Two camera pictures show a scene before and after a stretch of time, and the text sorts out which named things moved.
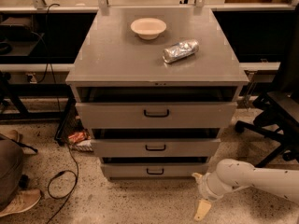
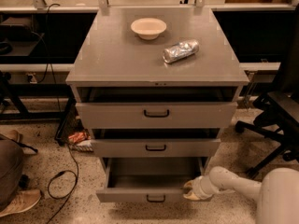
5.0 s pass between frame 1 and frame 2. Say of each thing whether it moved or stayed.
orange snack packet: stayed
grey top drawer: stayed
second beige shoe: stayed
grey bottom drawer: moved
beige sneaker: stayed
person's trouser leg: stayed
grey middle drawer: stayed
